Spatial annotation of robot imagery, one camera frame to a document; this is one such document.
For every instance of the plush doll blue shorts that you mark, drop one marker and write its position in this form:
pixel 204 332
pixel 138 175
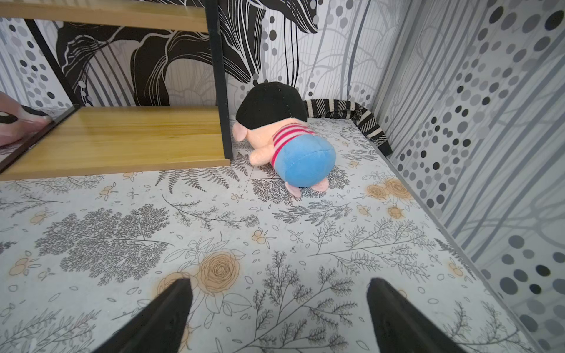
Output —
pixel 273 119

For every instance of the pink plush doll red dress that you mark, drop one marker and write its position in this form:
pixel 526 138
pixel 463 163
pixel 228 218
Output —
pixel 18 121

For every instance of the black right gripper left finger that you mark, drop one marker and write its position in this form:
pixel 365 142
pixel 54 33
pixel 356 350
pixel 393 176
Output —
pixel 159 327

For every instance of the striped black white plush tail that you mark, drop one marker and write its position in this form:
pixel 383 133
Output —
pixel 363 118

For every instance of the wooden shelf black frame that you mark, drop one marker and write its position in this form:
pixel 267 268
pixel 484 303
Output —
pixel 109 140

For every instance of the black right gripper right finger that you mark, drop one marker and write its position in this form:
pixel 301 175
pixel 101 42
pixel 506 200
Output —
pixel 399 326

